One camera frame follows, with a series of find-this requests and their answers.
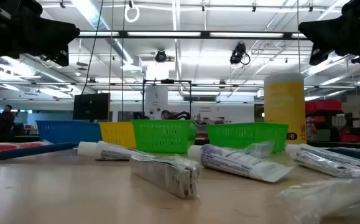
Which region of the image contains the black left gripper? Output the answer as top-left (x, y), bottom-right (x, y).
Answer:
top-left (0, 0), bottom-right (81, 62)

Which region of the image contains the red white toothbrush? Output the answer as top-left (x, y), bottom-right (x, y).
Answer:
top-left (0, 141), bottom-right (53, 156)

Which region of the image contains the green plastic basket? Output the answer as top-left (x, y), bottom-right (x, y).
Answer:
top-left (131, 119), bottom-right (198, 154)
top-left (206, 122), bottom-right (290, 154)

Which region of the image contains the white tube blue print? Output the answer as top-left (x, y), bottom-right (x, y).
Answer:
top-left (187, 143), bottom-right (294, 184)

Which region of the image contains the red storage case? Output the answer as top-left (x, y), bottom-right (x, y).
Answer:
top-left (305, 99), bottom-right (344, 114)

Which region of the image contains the black monitor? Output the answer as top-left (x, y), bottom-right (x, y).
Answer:
top-left (73, 92), bottom-right (111, 122)

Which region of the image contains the yellow canister white lid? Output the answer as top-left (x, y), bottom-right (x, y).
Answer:
top-left (263, 72), bottom-right (307, 145)

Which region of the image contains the blue plastic basket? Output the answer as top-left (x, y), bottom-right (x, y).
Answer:
top-left (35, 120), bottom-right (103, 144)

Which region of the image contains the yellow plastic basket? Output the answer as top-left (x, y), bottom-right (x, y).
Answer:
top-left (98, 121), bottom-right (137, 149)

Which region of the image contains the black overhead light bar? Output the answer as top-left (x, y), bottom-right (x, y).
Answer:
top-left (76, 30), bottom-right (311, 40)

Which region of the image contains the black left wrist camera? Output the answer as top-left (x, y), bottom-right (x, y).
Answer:
top-left (39, 46), bottom-right (70, 68)

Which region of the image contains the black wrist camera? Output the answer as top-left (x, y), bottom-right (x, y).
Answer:
top-left (39, 46), bottom-right (70, 68)
top-left (308, 46), bottom-right (335, 67)

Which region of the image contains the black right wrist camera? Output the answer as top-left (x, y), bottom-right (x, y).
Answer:
top-left (308, 46), bottom-right (335, 67)

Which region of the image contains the black hanging cable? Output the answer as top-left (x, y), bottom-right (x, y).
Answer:
top-left (80, 0), bottom-right (104, 96)

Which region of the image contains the white hanging cable loop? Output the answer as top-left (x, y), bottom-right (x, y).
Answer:
top-left (124, 4), bottom-right (141, 24)

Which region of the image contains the black overhead camera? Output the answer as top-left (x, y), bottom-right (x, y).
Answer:
top-left (154, 49), bottom-right (168, 63)
top-left (229, 42), bottom-right (251, 66)

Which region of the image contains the black metal frame stand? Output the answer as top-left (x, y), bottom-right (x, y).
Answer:
top-left (141, 78), bottom-right (193, 121)

